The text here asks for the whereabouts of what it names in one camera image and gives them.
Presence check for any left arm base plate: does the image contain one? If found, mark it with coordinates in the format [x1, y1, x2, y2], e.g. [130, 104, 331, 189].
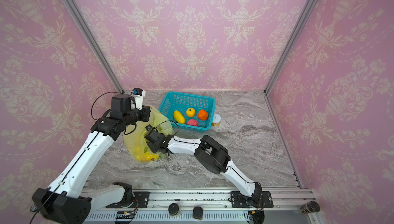
[105, 191, 150, 209]

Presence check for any corner aluminium post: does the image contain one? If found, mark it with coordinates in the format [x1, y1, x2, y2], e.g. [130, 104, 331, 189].
[62, 0, 124, 92]
[265, 0, 318, 96]

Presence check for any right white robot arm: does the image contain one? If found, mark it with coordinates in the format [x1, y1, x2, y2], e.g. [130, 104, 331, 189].
[144, 125, 263, 209]

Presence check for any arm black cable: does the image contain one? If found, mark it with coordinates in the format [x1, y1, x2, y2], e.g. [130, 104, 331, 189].
[29, 91, 137, 224]
[153, 120, 262, 194]

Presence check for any orange toy fruit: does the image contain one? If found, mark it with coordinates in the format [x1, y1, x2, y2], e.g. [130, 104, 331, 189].
[198, 109, 209, 120]

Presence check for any black knob right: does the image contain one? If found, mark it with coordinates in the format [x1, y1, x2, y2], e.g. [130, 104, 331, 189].
[192, 206, 204, 220]

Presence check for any yellow plastic bag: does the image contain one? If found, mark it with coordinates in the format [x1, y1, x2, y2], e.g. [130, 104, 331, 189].
[122, 106, 175, 161]

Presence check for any black knob left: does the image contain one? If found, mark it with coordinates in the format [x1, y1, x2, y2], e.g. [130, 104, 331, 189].
[168, 203, 180, 216]

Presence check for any left corner aluminium post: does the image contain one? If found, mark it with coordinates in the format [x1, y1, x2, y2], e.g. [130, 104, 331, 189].
[62, 0, 124, 92]

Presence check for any black knob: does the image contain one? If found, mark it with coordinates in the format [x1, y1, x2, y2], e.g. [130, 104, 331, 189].
[192, 206, 204, 220]
[168, 203, 180, 216]

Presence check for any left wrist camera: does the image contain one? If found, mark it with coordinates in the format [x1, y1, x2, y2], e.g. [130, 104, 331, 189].
[131, 88, 146, 110]

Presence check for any small orange-print tin can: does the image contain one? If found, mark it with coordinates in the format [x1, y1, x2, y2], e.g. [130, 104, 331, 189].
[211, 113, 222, 127]

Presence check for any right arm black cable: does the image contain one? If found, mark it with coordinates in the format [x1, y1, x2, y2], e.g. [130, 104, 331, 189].
[153, 120, 262, 194]

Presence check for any yellow toy banana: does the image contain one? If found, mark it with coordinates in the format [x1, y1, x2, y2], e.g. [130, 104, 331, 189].
[136, 152, 160, 162]

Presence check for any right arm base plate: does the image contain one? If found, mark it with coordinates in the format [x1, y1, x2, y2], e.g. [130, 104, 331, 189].
[228, 191, 274, 209]

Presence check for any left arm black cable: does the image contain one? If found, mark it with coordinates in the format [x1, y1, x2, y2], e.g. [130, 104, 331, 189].
[29, 91, 137, 224]

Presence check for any aluminium front rail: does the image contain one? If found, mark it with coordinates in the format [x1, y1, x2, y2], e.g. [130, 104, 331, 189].
[82, 188, 324, 224]

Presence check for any yellow toy fruit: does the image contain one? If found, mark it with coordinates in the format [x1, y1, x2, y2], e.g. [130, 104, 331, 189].
[173, 110, 186, 124]

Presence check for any right corner aluminium post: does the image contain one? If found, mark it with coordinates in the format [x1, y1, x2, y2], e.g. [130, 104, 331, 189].
[265, 0, 318, 96]

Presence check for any small yellow toy lemon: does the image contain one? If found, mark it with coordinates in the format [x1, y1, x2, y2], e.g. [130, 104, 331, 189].
[186, 108, 196, 118]

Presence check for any pink toy fruit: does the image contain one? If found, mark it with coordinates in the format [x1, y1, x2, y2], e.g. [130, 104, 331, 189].
[187, 119, 199, 127]

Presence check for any teal plastic basket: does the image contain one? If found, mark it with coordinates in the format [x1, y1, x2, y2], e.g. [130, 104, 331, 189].
[158, 91, 216, 133]

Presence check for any dark jar right corner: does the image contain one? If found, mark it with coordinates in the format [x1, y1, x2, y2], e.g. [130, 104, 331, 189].
[298, 200, 321, 214]

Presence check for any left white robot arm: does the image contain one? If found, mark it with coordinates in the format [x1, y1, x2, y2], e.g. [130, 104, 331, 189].
[30, 88, 150, 224]

